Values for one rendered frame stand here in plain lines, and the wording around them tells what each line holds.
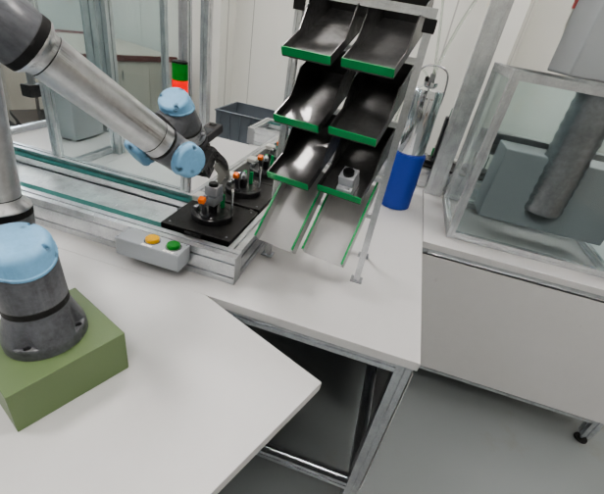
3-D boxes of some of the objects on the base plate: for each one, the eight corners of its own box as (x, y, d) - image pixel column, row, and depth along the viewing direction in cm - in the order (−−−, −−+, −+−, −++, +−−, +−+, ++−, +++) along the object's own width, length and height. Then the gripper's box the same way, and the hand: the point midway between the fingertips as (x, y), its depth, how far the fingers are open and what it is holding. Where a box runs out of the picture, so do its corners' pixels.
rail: (233, 285, 118) (235, 256, 112) (-3, 211, 132) (-12, 181, 126) (240, 275, 122) (243, 247, 117) (12, 205, 136) (4, 176, 131)
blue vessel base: (408, 213, 185) (426, 160, 171) (377, 205, 188) (391, 152, 174) (409, 201, 199) (426, 151, 185) (379, 194, 201) (394, 144, 187)
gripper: (161, 146, 102) (186, 186, 122) (211, 159, 100) (228, 197, 119) (174, 122, 105) (197, 164, 124) (223, 133, 103) (238, 174, 122)
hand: (215, 172), depth 122 cm, fingers open, 8 cm apart
